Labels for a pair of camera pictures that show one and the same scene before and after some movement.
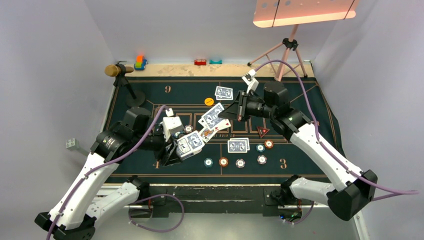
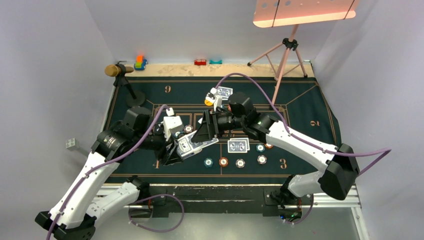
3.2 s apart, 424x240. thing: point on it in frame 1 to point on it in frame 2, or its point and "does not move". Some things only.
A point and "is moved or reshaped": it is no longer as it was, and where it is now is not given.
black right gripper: x=238 y=109 to x=209 y=128
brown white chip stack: x=240 y=163 does not move
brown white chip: x=261 y=159 does not move
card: x=242 y=139 does not move
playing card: x=211 y=118 is moved or reshaped
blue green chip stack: x=208 y=162 does not move
